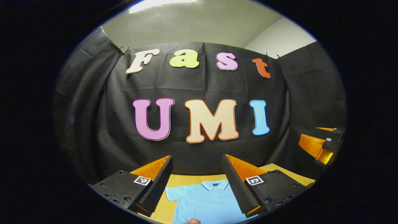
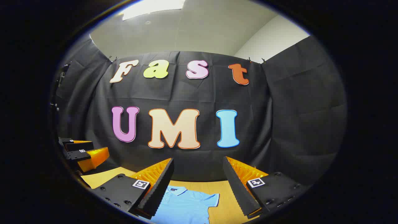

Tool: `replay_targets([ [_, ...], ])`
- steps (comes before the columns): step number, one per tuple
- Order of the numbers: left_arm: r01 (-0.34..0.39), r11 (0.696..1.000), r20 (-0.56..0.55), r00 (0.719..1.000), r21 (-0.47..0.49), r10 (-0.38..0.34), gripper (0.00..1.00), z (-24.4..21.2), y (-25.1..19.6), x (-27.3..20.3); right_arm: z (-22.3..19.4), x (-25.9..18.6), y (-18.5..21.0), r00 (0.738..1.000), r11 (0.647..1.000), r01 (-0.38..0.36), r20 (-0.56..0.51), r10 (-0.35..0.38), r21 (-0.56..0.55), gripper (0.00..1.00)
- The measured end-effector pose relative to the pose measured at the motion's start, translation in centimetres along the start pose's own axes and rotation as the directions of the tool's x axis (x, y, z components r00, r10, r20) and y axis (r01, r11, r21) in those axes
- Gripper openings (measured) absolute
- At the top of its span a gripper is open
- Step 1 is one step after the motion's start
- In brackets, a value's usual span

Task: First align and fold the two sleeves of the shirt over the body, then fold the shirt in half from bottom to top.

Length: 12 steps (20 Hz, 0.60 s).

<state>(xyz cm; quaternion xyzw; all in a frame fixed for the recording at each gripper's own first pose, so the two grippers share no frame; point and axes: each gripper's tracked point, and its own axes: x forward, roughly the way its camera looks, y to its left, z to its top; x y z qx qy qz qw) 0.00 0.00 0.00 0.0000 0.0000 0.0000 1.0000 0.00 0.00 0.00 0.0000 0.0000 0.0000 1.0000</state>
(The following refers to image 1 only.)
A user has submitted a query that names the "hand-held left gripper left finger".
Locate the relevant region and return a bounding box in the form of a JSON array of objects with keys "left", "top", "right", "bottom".
[{"left": 90, "top": 155, "right": 174, "bottom": 217}]

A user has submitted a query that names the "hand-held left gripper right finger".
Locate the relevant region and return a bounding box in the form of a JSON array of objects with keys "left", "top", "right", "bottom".
[{"left": 221, "top": 154, "right": 311, "bottom": 218}]

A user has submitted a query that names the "light blue polo T-shirt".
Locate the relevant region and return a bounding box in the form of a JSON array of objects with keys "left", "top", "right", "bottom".
[{"left": 165, "top": 180, "right": 259, "bottom": 224}]

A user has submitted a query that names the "black backdrop cloth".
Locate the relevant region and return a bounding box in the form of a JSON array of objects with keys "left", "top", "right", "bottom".
[{"left": 53, "top": 26, "right": 347, "bottom": 184}]

